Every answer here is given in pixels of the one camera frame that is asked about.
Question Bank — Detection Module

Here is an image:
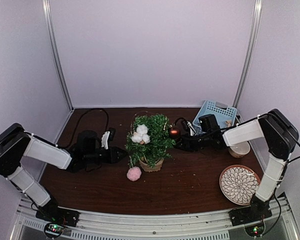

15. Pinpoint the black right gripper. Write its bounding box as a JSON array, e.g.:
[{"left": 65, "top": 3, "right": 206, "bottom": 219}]
[{"left": 171, "top": 132, "right": 211, "bottom": 153}]

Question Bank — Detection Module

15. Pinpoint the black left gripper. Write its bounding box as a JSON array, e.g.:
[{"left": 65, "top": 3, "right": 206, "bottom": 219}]
[{"left": 84, "top": 146, "right": 129, "bottom": 164}]

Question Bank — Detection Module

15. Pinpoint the brown shiny ball ornament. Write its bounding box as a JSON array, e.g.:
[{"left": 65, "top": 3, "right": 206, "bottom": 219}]
[{"left": 168, "top": 124, "right": 181, "bottom": 140}]

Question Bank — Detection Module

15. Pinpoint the pink pompom ornament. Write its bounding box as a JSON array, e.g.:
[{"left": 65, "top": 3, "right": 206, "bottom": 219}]
[{"left": 126, "top": 157, "right": 142, "bottom": 182}]

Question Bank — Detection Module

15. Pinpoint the white cotton boll ornament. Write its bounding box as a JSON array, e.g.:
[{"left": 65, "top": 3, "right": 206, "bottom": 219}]
[{"left": 130, "top": 124, "right": 151, "bottom": 145}]

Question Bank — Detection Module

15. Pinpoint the small green christmas tree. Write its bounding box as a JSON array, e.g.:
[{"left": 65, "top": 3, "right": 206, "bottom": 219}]
[{"left": 125, "top": 114, "right": 176, "bottom": 165}]

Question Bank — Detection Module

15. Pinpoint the burlap tree pot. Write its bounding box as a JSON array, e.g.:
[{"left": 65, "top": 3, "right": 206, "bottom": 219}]
[{"left": 139, "top": 157, "right": 164, "bottom": 173}]

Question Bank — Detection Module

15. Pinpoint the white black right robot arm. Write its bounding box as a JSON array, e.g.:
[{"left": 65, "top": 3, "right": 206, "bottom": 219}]
[{"left": 168, "top": 107, "right": 299, "bottom": 221}]

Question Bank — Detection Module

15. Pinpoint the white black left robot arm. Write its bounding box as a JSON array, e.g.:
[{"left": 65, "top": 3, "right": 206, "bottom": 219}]
[{"left": 0, "top": 123, "right": 127, "bottom": 222}]

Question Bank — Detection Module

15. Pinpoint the light blue plastic basket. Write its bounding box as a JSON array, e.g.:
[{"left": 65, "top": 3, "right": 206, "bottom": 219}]
[{"left": 192, "top": 100, "right": 237, "bottom": 135}]

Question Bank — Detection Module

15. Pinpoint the white ceramic bowl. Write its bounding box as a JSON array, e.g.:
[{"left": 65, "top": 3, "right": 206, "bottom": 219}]
[{"left": 228, "top": 141, "right": 251, "bottom": 159}]

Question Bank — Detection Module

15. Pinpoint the floral patterned plate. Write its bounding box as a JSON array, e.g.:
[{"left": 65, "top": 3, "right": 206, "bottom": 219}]
[{"left": 219, "top": 164, "right": 261, "bottom": 206}]

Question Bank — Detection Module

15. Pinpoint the left circuit board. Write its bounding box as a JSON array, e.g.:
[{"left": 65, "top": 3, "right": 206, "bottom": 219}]
[{"left": 43, "top": 222, "right": 65, "bottom": 238}]

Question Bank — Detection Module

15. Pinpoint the circuit board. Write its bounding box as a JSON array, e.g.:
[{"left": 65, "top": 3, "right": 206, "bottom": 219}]
[
  {"left": 43, "top": 222, "right": 65, "bottom": 238},
  {"left": 244, "top": 222, "right": 265, "bottom": 238}
]

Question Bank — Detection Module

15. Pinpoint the right circuit board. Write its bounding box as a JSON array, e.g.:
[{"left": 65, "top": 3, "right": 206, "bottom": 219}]
[{"left": 244, "top": 222, "right": 265, "bottom": 238}]

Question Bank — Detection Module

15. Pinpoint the black braided right cable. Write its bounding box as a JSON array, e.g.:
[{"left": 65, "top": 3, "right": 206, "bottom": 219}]
[{"left": 174, "top": 117, "right": 216, "bottom": 141}]

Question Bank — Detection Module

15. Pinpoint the black braided cable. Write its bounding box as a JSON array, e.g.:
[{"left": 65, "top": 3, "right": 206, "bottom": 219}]
[
  {"left": 174, "top": 117, "right": 216, "bottom": 141},
  {"left": 57, "top": 108, "right": 110, "bottom": 151}
]

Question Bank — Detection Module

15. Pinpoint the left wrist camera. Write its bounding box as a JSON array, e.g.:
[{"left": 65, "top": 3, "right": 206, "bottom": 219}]
[{"left": 101, "top": 127, "right": 116, "bottom": 150}]

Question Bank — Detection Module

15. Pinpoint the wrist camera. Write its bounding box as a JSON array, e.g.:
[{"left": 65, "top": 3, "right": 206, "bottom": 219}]
[
  {"left": 181, "top": 119, "right": 196, "bottom": 137},
  {"left": 101, "top": 127, "right": 116, "bottom": 150}
]

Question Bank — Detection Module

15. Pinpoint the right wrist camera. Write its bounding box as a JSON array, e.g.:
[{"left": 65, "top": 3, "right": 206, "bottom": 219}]
[{"left": 181, "top": 119, "right": 196, "bottom": 137}]

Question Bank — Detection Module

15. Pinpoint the black braided left cable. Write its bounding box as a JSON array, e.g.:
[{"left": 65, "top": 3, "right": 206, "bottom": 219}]
[{"left": 57, "top": 108, "right": 110, "bottom": 151}]

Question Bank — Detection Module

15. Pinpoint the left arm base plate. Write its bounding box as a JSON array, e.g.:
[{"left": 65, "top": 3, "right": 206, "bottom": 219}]
[{"left": 35, "top": 206, "right": 80, "bottom": 227}]

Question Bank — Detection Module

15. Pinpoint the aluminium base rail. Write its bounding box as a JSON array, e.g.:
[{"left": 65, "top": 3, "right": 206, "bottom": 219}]
[{"left": 7, "top": 197, "right": 300, "bottom": 240}]

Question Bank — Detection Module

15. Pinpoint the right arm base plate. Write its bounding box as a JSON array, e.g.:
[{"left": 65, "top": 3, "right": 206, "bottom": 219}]
[{"left": 228, "top": 206, "right": 273, "bottom": 227}]

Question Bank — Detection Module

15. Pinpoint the right aluminium corner post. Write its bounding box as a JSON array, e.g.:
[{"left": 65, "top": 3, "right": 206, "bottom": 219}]
[{"left": 232, "top": 0, "right": 263, "bottom": 108}]

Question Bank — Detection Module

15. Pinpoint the aluminium corner post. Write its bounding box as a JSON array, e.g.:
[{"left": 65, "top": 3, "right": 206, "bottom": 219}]
[
  {"left": 42, "top": 0, "right": 74, "bottom": 112},
  {"left": 232, "top": 0, "right": 263, "bottom": 108}
]

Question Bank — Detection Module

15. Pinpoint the left aluminium corner post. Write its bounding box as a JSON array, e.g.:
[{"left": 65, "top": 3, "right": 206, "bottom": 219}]
[{"left": 42, "top": 0, "right": 74, "bottom": 112}]

